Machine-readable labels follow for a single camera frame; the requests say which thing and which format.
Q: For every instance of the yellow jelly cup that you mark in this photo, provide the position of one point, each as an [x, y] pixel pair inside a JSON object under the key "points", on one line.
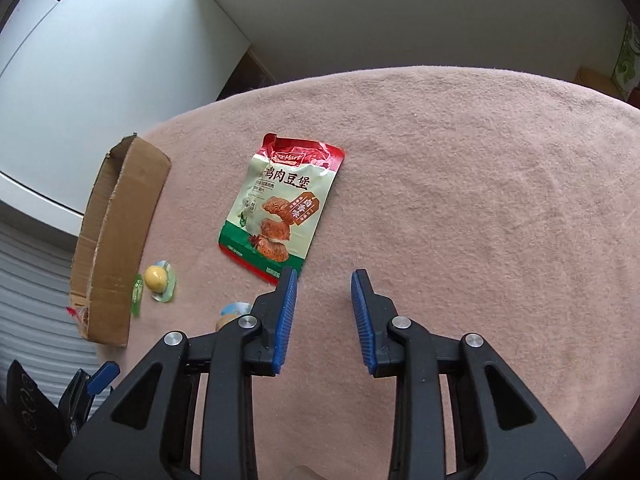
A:
{"points": [[156, 277], [232, 312]]}

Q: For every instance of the small red snack packet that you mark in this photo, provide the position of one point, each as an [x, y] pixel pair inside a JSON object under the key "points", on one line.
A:
{"points": [[80, 315]]}

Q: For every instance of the cardboard box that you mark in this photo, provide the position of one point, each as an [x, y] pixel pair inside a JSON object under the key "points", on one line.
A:
{"points": [[130, 220]]}

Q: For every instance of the green patterned cloth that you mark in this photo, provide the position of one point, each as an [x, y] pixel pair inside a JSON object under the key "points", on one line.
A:
{"points": [[627, 65]]}

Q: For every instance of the green candy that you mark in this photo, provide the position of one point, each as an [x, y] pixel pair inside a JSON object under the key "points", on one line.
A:
{"points": [[136, 297]]}

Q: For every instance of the white slatted radiator cover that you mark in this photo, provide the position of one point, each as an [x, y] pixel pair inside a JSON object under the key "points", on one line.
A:
{"points": [[35, 285]]}

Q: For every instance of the red and green snack pouch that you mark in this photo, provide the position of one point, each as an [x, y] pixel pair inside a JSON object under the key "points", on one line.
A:
{"points": [[280, 200]]}

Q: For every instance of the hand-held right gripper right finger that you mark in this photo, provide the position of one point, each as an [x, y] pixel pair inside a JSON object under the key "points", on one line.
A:
{"points": [[361, 320]]}

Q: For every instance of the wooden furniture piece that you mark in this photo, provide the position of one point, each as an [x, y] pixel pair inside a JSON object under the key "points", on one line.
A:
{"points": [[595, 80]]}

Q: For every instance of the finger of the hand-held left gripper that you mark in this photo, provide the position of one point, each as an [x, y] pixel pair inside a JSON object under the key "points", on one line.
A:
{"points": [[102, 375]]}

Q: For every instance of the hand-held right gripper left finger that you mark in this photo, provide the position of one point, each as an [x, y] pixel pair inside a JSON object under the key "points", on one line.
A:
{"points": [[284, 320]]}

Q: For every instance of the white cabinet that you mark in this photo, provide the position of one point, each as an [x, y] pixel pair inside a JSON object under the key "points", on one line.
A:
{"points": [[100, 85]]}

